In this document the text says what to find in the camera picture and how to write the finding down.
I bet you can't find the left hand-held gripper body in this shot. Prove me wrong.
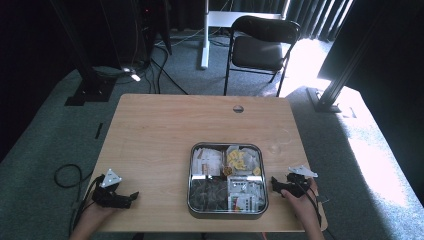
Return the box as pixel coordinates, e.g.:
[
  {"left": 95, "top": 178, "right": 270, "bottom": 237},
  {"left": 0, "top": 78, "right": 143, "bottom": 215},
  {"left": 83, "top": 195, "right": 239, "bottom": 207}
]
[{"left": 91, "top": 168, "right": 133, "bottom": 210}]

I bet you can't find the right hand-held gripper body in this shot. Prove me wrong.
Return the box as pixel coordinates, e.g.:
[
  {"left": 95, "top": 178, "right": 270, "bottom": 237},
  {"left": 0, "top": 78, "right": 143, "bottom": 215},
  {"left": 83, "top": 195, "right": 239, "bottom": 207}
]
[{"left": 278, "top": 165, "right": 319, "bottom": 198}]

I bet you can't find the black computer tower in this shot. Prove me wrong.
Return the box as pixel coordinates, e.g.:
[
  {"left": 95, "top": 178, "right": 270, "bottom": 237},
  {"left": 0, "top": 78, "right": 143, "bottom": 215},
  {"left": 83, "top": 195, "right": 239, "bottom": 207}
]
[{"left": 134, "top": 0, "right": 173, "bottom": 66}]

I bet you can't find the person's right hand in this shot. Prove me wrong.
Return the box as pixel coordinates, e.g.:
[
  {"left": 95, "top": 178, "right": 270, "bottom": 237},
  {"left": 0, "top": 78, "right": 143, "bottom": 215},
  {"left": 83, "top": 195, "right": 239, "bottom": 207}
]
[{"left": 280, "top": 177, "right": 320, "bottom": 219}]

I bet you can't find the black metal stand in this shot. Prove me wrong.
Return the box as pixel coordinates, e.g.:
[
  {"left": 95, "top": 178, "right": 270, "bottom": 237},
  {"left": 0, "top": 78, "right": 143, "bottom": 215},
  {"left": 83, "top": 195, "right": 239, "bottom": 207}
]
[
  {"left": 49, "top": 0, "right": 118, "bottom": 107},
  {"left": 306, "top": 13, "right": 384, "bottom": 114}
]

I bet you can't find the clear glass cup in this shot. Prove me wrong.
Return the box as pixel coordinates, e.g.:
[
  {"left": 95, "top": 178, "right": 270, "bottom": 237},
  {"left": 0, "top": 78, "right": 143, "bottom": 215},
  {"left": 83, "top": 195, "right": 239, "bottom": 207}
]
[{"left": 266, "top": 128, "right": 294, "bottom": 156}]

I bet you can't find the white floor cable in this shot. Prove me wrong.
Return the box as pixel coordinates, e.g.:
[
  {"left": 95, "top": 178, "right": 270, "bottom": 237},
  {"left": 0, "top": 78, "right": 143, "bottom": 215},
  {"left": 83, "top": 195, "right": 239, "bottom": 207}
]
[{"left": 154, "top": 27, "right": 205, "bottom": 47}]

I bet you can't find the left hand-held gripper cable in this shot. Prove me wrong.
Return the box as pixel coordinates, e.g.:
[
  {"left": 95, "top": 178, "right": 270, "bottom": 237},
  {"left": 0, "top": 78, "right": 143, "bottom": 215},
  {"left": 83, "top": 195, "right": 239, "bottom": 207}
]
[{"left": 68, "top": 174, "right": 105, "bottom": 236}]

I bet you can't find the pile of white sachets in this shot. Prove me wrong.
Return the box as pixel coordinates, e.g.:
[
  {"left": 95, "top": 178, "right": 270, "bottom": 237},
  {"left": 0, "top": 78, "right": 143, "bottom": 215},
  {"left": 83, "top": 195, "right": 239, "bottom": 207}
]
[{"left": 192, "top": 148, "right": 224, "bottom": 177}]

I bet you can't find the black looped floor cable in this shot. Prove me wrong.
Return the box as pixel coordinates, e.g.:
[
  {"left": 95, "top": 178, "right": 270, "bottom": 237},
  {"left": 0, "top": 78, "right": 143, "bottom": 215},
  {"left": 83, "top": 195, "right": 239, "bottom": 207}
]
[{"left": 53, "top": 163, "right": 94, "bottom": 189}]

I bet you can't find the dark curtain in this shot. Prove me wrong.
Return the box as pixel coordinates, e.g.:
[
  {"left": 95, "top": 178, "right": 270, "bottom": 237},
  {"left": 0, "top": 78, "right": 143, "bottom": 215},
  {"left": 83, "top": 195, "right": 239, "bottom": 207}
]
[{"left": 285, "top": 0, "right": 355, "bottom": 43}]

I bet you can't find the hand-held gripper cable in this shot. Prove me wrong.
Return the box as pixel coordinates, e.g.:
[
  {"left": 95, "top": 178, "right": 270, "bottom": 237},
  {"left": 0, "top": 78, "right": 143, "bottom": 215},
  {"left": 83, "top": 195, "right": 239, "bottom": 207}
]
[
  {"left": 68, "top": 174, "right": 105, "bottom": 236},
  {"left": 298, "top": 179, "right": 324, "bottom": 229}
]

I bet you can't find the pile of yellow-tagged tea bags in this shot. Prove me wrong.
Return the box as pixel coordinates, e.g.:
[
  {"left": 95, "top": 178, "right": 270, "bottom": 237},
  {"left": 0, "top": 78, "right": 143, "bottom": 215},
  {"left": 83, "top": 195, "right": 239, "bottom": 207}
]
[{"left": 225, "top": 145, "right": 262, "bottom": 177}]

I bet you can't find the right hand-held gripper cable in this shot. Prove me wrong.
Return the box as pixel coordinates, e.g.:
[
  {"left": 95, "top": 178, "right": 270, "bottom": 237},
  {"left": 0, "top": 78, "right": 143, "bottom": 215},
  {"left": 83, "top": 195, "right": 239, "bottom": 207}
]
[{"left": 298, "top": 179, "right": 324, "bottom": 229}]

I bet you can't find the person's left hand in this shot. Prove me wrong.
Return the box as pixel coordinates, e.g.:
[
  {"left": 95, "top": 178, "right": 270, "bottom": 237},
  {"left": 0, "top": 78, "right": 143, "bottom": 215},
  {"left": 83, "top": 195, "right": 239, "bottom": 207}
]
[{"left": 79, "top": 199, "right": 118, "bottom": 231}]

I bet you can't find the shiny power strip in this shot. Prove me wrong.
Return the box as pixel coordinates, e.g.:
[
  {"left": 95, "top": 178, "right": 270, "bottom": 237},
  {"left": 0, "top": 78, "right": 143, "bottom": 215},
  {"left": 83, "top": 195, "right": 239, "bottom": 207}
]
[{"left": 120, "top": 66, "right": 143, "bottom": 83}]

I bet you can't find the square metal tray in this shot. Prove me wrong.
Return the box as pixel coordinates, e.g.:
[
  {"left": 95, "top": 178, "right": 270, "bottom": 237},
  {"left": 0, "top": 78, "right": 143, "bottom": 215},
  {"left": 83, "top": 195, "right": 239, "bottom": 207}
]
[{"left": 186, "top": 142, "right": 270, "bottom": 220}]

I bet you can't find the pile of dark packets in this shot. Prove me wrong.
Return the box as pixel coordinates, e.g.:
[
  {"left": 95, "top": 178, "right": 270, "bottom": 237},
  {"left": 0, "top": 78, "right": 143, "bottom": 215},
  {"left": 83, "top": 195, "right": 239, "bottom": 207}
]
[{"left": 189, "top": 179, "right": 228, "bottom": 213}]

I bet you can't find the pile of white printed packets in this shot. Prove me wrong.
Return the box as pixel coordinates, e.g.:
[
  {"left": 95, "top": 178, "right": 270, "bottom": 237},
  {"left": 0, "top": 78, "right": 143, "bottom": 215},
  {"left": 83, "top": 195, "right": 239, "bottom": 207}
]
[{"left": 227, "top": 176, "right": 266, "bottom": 213}]

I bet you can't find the black folding chair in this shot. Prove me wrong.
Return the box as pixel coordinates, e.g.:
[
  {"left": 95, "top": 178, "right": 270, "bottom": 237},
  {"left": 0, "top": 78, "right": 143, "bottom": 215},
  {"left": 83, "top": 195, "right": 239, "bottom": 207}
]
[{"left": 223, "top": 15, "right": 302, "bottom": 98}]

